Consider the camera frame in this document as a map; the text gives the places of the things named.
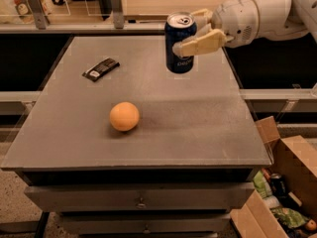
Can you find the white bag with orange label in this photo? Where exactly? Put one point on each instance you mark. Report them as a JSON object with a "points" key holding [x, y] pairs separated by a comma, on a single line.
{"points": [[15, 12]]}

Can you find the black snack bar wrapper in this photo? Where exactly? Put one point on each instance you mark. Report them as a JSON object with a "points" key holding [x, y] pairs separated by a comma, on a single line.
{"points": [[99, 70]]}

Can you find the metal bracket post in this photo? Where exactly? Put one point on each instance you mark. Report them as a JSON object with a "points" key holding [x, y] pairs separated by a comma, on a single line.
{"points": [[39, 14], [118, 15]]}

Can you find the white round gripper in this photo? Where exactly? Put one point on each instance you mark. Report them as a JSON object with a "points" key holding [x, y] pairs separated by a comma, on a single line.
{"points": [[235, 21]]}

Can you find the blue pepsi can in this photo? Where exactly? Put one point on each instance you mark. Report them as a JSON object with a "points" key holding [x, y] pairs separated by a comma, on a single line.
{"points": [[178, 27]]}

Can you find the green snack bag in box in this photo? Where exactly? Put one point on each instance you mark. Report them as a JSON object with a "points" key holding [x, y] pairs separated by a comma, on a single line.
{"points": [[289, 217]]}

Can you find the lower grey drawer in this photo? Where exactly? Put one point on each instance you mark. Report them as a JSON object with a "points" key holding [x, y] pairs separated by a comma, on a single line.
{"points": [[144, 223]]}

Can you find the middle metal bracket post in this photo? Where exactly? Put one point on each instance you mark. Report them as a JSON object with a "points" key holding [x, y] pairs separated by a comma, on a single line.
{"points": [[118, 15]]}

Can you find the orange fruit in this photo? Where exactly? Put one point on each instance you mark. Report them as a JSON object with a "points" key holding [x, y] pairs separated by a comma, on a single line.
{"points": [[124, 116]]}

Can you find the grey drawer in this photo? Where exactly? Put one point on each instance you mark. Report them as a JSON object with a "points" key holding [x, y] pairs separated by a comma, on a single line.
{"points": [[115, 197], [144, 223]]}

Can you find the dark can in box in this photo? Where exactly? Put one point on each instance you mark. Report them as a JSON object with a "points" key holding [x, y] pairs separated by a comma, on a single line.
{"points": [[278, 185]]}

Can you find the open cardboard box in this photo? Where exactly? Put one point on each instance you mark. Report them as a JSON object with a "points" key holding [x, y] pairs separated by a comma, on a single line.
{"points": [[296, 160]]}

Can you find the upper grey drawer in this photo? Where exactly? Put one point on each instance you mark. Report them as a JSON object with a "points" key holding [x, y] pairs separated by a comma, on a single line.
{"points": [[115, 197]]}

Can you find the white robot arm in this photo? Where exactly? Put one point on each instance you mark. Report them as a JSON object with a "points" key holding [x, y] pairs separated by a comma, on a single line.
{"points": [[281, 20]]}

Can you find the left metal bracket post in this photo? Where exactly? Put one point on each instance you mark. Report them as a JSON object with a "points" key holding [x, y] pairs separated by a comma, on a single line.
{"points": [[39, 14]]}

